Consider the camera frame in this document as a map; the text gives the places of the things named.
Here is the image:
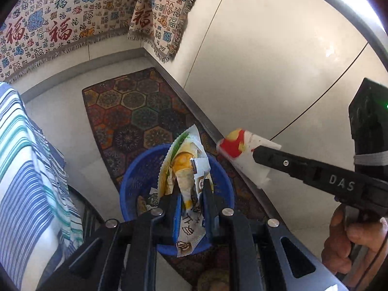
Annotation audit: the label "small printed cloth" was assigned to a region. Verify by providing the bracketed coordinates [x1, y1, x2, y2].
[127, 0, 210, 63]

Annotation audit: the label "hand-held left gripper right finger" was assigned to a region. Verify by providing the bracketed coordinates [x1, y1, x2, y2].
[202, 179, 349, 291]

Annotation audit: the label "person's right hand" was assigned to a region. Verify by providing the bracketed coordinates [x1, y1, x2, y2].
[321, 209, 388, 276]

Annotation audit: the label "large printed cloth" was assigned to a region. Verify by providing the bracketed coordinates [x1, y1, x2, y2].
[0, 0, 152, 82]

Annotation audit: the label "white base cabinet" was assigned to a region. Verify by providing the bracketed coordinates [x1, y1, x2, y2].
[142, 0, 388, 249]

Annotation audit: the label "striped tablecloth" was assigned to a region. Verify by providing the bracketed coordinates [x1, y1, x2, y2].
[0, 82, 84, 290]

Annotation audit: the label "brown fuzzy slipper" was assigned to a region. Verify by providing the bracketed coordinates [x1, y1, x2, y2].
[197, 268, 231, 291]

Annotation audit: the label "red and white wrapper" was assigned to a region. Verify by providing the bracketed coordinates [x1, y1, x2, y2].
[217, 129, 282, 188]

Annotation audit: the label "black table legs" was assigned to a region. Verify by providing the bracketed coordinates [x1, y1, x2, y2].
[68, 185, 105, 243]

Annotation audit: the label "yellow snack wrapper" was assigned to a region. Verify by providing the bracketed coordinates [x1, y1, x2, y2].
[158, 124, 214, 258]

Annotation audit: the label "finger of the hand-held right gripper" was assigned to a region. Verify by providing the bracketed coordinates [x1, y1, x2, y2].
[253, 145, 364, 200]

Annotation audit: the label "hexagon patterned rug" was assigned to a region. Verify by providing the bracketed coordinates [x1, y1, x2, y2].
[82, 67, 270, 285]

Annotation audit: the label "blue plastic wastebasket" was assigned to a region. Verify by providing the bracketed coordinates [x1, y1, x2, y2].
[120, 144, 235, 257]

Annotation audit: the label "dark snack packet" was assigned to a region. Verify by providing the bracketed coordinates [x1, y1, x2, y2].
[138, 188, 166, 216]

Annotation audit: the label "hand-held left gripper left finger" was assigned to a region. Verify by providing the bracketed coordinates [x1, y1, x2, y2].
[36, 192, 183, 291]

